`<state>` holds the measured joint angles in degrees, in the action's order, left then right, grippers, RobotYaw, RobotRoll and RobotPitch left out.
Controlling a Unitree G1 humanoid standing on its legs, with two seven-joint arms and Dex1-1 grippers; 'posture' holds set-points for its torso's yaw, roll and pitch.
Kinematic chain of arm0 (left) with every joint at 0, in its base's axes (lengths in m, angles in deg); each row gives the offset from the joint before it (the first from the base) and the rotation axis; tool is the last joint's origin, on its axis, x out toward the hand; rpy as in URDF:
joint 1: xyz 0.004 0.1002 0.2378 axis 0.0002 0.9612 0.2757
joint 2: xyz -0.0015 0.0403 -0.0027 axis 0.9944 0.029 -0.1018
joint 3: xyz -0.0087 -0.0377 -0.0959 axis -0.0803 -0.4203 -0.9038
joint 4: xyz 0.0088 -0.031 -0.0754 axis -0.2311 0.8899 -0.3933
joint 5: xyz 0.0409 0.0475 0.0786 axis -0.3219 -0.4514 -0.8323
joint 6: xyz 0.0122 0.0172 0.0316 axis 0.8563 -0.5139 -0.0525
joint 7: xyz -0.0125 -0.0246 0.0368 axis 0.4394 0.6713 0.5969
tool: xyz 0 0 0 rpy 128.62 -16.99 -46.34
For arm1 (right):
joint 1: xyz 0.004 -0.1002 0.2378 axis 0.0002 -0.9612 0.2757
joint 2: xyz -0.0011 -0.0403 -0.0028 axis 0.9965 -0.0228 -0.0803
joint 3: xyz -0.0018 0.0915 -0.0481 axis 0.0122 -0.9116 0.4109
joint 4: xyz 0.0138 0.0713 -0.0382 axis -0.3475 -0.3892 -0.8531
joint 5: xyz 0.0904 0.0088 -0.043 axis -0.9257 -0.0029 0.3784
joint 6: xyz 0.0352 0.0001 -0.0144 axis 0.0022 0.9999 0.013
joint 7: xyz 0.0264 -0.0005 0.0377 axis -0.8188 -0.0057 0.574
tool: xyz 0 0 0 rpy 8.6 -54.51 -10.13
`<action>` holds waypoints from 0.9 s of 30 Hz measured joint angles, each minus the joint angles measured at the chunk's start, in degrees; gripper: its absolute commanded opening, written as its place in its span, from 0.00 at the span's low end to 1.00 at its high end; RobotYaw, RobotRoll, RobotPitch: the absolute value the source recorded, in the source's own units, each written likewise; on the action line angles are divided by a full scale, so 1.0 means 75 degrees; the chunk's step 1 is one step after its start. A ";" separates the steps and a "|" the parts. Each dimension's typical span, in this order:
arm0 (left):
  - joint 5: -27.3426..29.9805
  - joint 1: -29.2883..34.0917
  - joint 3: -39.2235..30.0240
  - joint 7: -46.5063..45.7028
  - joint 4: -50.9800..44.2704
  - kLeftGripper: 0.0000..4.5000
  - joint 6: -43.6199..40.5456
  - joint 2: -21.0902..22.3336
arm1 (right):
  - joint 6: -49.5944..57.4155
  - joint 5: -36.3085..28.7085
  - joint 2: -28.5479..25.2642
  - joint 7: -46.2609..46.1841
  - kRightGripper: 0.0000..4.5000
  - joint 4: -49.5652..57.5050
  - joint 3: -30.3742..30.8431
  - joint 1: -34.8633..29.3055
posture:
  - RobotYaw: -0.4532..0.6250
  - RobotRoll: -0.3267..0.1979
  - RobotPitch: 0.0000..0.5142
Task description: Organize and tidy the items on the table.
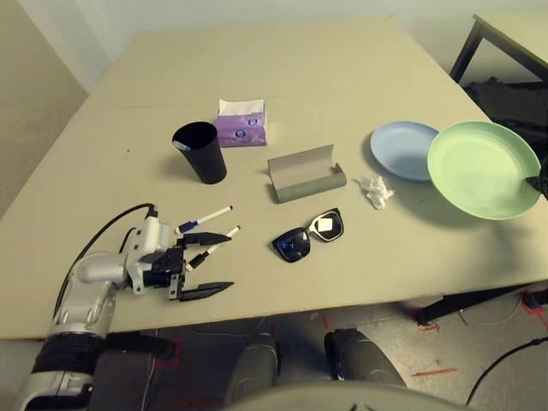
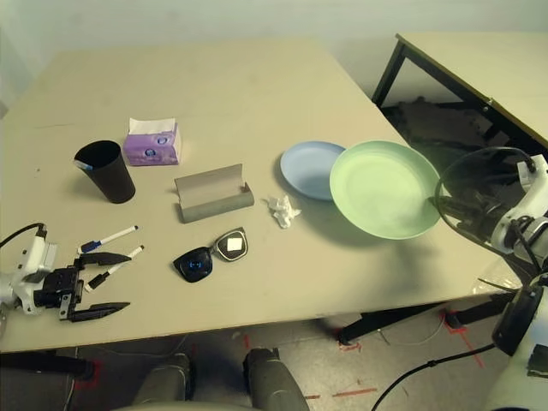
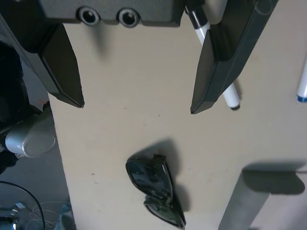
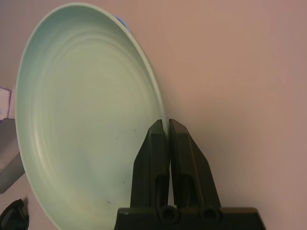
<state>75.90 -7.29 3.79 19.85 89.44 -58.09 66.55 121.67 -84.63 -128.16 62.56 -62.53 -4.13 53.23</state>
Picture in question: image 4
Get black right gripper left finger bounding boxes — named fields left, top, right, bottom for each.
left=129, top=119, right=171, bottom=208

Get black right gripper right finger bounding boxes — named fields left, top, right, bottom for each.
left=169, top=118, right=223, bottom=208

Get light green plastic plate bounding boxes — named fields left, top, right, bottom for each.
left=15, top=6, right=170, bottom=230

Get grey glasses case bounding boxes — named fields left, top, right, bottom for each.
left=0, top=118, right=27, bottom=195

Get black sunglasses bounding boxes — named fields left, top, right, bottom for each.
left=0, top=198, right=31, bottom=230

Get blue plastic plate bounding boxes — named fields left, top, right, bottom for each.
left=114, top=15, right=130, bottom=31

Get purple tissue pack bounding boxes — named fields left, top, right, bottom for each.
left=0, top=88, right=12, bottom=120

